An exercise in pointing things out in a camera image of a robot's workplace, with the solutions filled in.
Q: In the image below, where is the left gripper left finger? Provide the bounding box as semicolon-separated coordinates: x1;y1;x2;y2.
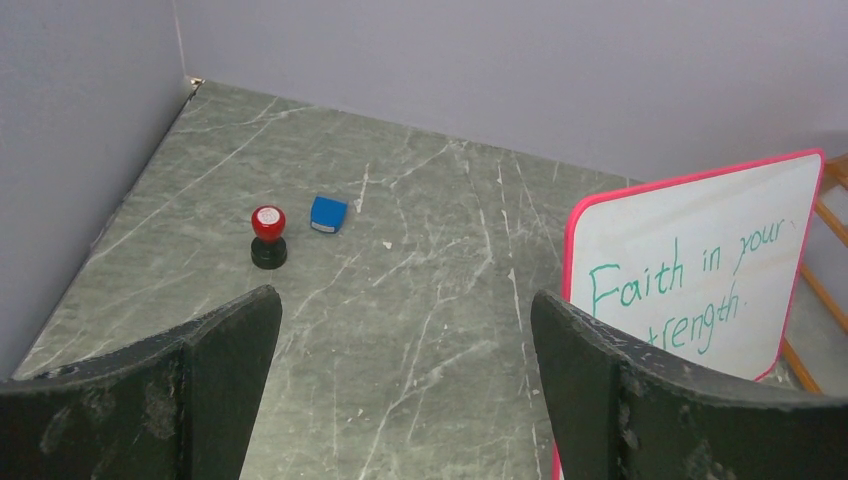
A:
1;285;282;479

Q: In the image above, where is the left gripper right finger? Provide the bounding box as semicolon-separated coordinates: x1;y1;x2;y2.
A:
531;290;847;479

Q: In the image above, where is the pink-framed whiteboard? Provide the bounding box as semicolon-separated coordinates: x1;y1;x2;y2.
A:
551;148;827;480

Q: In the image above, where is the red black stamp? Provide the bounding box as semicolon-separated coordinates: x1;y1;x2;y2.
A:
251;205;288;270

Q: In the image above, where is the orange wooden tiered rack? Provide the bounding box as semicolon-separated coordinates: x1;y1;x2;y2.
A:
784;154;847;397

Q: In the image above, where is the blue block on table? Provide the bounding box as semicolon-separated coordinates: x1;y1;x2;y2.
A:
310;195;348;234

